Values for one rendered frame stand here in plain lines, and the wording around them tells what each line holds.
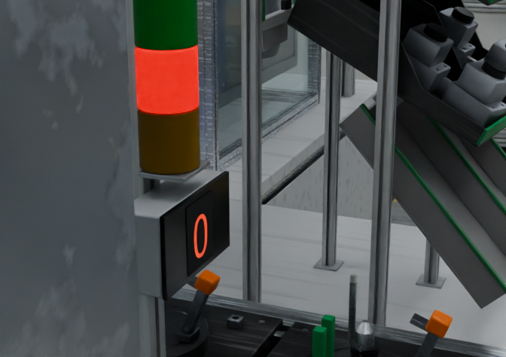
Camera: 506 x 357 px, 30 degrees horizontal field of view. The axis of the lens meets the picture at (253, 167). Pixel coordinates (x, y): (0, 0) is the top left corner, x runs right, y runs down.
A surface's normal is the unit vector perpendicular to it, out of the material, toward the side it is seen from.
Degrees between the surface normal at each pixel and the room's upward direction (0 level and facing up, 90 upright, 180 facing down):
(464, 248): 90
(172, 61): 90
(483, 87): 86
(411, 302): 0
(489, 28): 90
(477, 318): 0
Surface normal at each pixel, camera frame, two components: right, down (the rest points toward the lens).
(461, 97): -0.67, 0.16
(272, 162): 0.00, -0.95
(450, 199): 0.59, -0.55
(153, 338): 0.92, 0.12
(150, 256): -0.39, 0.29
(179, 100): 0.47, 0.28
